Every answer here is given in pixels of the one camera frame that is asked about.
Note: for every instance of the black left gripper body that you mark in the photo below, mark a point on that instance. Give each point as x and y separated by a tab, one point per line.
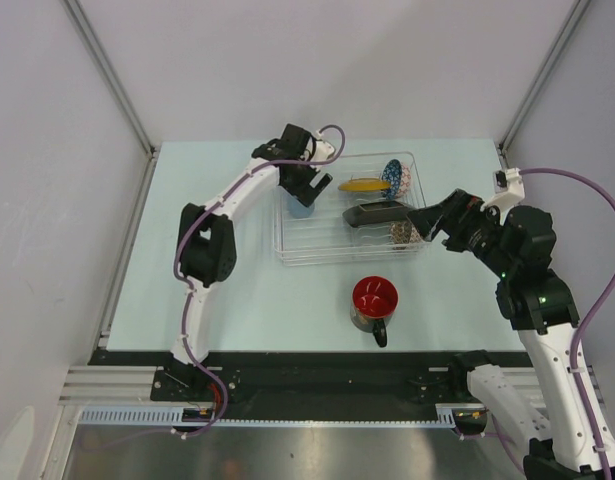
299	186

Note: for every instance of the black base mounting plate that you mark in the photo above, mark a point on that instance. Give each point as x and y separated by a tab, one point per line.
329	387

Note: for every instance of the black floral mug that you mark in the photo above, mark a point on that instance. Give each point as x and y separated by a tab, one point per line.
374	300

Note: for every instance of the yellow round plate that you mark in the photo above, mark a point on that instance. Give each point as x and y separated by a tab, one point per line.
370	184

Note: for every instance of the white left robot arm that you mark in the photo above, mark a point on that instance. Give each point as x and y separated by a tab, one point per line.
206	252

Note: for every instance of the blue triangle pattern bowl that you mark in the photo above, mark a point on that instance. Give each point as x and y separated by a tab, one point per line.
398	175

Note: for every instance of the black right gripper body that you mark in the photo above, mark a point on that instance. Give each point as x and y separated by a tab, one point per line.
475	228

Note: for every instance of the clear wire dish rack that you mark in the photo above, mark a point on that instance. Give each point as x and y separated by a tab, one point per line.
325	237

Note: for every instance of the black floral square plate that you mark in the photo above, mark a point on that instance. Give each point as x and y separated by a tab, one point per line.
376	213

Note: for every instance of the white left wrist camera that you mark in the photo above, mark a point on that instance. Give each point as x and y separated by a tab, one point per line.
322	152

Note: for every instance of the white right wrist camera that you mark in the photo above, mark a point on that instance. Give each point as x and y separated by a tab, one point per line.
507	187

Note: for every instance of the brown lattice pattern bowl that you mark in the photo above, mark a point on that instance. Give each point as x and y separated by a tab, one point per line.
404	235

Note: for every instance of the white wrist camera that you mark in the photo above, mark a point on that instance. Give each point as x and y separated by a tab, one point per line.
507	187
322	152

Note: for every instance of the light blue cup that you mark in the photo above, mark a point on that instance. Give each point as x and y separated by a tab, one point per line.
297	210

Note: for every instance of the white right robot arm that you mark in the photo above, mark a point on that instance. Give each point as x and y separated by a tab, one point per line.
570	439

